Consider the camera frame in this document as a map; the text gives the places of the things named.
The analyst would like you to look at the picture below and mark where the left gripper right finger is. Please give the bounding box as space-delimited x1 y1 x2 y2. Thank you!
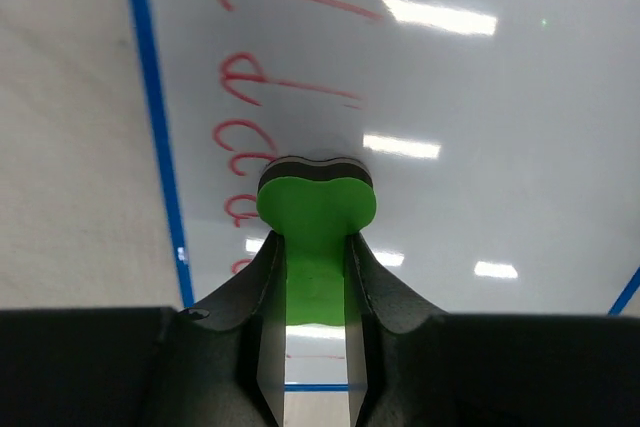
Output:
344 234 639 426

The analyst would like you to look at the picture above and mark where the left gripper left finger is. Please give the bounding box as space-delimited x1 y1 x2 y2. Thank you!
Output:
1 234 286 426

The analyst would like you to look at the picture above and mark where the green black eraser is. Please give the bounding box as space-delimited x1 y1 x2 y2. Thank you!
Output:
256 156 377 327

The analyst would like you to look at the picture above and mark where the blue framed whiteboard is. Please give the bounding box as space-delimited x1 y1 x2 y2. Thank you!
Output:
119 0 640 396

